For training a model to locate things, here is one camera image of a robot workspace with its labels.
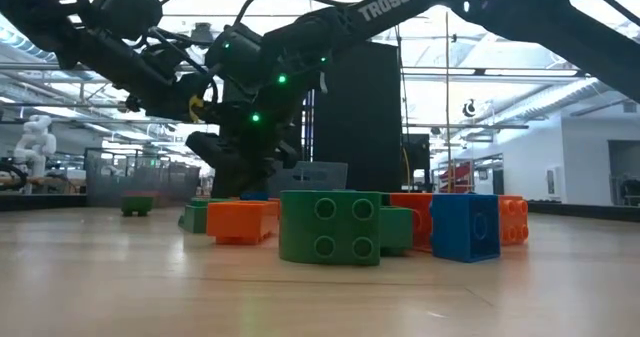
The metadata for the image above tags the white humanoid robot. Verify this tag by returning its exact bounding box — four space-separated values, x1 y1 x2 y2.
13 115 58 178

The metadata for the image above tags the blue 2x2 toy brick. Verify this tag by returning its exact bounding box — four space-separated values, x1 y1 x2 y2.
429 192 502 264

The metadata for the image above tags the white wall box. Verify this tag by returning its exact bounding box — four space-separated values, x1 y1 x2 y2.
545 165 562 198

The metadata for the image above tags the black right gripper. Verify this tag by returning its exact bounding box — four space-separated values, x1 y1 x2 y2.
185 61 321 198

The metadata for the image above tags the black cabinet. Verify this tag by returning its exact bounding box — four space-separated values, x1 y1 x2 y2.
402 134 432 188

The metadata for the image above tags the orange long toy brick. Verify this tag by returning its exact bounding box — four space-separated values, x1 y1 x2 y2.
498 195 530 247

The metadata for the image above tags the orange 2x4 toy brick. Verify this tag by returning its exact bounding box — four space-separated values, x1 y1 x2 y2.
206 200 280 246

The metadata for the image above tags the red rack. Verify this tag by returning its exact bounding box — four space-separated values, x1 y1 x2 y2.
439 161 474 193

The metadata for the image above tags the orange 2x2 toy brick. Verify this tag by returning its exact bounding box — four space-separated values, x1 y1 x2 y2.
389 192 434 253

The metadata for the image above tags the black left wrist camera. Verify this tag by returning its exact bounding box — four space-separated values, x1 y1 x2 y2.
89 0 165 41

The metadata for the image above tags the black curved machine part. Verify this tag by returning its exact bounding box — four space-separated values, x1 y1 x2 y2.
0 161 29 191

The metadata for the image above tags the green 2x2 toy brick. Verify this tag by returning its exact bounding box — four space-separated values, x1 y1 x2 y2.
178 202 209 235

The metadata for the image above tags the silver ceiling duct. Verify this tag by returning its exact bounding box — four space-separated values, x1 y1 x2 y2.
477 76 640 128

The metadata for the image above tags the green rounded toy brick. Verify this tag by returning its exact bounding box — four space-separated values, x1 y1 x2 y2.
278 190 384 267

